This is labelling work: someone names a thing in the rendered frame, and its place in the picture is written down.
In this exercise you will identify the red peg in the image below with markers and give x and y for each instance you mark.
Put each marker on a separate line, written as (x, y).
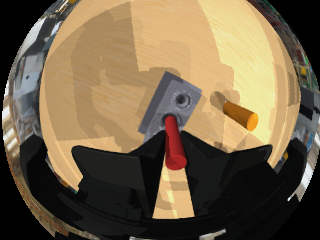
(174, 149)

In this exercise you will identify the orange cylinder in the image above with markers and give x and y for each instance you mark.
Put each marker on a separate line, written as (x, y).
(241, 115)

